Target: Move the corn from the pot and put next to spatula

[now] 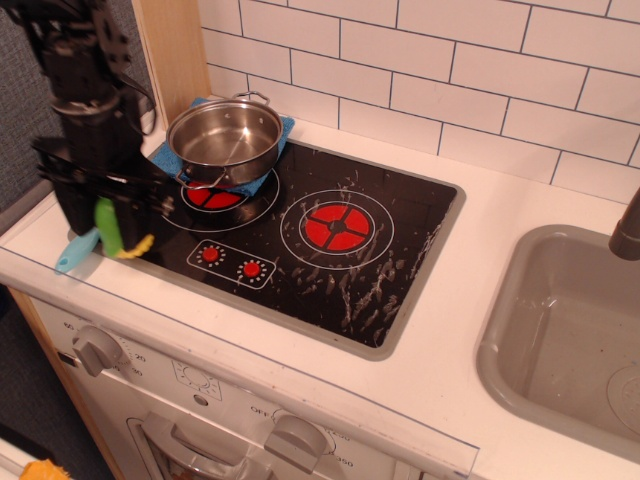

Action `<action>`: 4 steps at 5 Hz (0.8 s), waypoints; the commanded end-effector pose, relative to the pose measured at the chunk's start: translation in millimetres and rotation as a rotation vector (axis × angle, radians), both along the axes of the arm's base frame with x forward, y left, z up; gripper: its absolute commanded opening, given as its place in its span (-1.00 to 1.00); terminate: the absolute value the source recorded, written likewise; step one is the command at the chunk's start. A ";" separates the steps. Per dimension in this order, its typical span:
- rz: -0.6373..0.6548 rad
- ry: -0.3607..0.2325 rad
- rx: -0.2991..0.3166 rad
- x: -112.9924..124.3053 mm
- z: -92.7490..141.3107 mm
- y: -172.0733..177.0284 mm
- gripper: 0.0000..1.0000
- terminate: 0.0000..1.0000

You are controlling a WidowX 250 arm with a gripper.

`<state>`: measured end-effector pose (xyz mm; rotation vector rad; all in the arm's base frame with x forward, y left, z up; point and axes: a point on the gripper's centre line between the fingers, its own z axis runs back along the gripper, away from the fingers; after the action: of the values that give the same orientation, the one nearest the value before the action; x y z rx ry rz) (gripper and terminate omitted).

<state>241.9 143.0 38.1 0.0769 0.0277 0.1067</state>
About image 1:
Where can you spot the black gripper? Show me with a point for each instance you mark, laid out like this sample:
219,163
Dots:
99,153

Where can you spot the green yellow toy corn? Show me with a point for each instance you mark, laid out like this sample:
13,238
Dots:
110,235

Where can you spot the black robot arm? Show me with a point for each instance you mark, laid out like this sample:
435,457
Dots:
81,51

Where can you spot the stainless steel pot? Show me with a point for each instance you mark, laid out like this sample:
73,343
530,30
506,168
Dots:
225,140

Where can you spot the blue cloth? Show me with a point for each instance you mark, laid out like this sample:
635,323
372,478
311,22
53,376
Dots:
165,157

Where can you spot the left red stove knob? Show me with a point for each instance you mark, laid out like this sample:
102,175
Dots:
210,254

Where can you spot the red stove knob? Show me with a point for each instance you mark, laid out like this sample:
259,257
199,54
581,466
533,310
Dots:
252,269
210,254

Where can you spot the grey timer knob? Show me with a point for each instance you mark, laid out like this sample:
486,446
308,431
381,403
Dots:
96,350

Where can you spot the right red stove knob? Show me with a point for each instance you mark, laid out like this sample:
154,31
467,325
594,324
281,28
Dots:
252,269

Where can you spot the black toy stovetop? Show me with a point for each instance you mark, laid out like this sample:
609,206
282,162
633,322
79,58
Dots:
346,247

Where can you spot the orange yellow object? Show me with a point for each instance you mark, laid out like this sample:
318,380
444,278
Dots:
43,470

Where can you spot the grey oven knob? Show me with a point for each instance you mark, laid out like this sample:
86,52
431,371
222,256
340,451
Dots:
297,442

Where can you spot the grey sink basin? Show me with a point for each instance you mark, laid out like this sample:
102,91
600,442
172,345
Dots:
561,346

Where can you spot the grey faucet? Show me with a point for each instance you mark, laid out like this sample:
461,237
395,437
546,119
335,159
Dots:
624,241

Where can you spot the grey spatula blue handle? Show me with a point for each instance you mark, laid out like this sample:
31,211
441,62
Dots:
76,251

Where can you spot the wooden side post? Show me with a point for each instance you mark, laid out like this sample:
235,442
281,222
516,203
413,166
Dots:
173,46

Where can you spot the grey oven door handle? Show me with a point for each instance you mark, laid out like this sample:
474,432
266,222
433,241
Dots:
180,453

